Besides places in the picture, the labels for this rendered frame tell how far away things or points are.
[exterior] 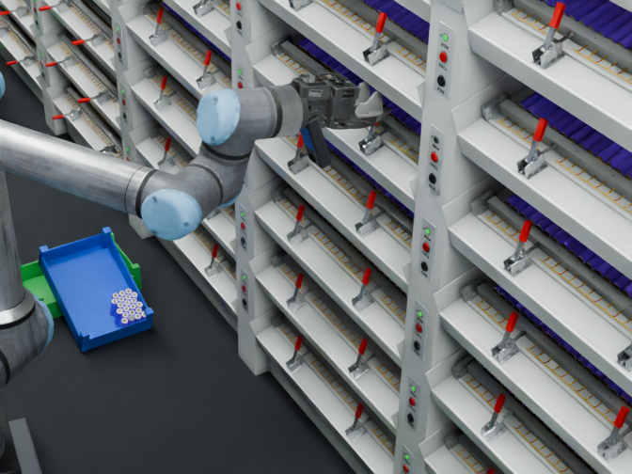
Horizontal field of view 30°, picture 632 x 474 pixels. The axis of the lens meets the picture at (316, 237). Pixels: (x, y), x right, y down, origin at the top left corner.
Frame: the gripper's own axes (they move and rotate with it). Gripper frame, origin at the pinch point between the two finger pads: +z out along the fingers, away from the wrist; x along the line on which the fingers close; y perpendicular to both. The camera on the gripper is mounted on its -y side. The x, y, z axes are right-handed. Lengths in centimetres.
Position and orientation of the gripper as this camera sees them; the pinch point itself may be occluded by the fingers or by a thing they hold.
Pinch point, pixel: (381, 112)
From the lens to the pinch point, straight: 221.4
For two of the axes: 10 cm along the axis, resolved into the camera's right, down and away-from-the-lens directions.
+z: 8.4, -1.4, 5.2
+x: -5.2, -4.9, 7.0
